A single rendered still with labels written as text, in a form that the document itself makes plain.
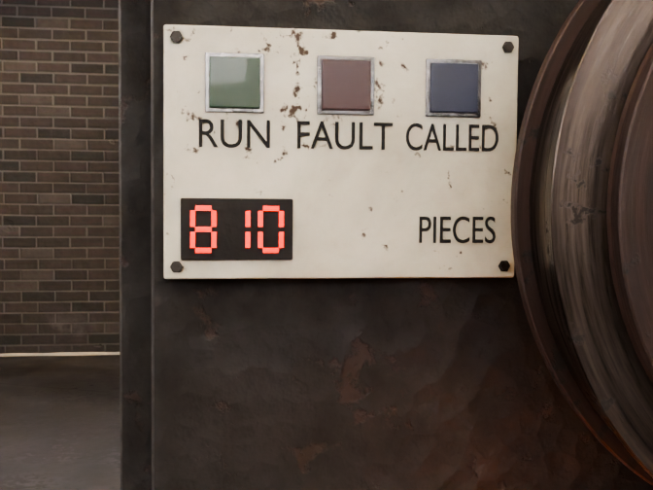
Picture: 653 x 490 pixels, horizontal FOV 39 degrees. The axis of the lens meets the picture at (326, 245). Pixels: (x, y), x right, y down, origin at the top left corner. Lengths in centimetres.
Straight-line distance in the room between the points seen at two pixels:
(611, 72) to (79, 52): 625
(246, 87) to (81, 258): 605
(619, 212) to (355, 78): 22
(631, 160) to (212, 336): 32
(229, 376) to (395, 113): 23
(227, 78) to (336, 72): 8
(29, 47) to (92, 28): 44
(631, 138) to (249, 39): 27
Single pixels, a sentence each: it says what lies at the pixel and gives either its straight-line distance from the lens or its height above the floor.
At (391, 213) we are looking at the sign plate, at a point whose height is 111.
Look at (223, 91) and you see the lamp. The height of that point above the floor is 119.
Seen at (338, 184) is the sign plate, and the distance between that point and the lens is 68.
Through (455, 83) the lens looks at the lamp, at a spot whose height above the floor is 120.
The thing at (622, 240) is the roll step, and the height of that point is 110.
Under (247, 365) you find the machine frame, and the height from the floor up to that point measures 99.
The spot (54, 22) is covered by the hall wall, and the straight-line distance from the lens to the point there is 681.
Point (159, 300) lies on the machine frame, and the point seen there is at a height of 104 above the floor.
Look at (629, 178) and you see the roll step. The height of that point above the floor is 113.
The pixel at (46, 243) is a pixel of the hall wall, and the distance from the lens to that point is 672.
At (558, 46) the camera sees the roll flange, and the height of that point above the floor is 122.
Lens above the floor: 112
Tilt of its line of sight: 3 degrees down
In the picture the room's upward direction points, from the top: straight up
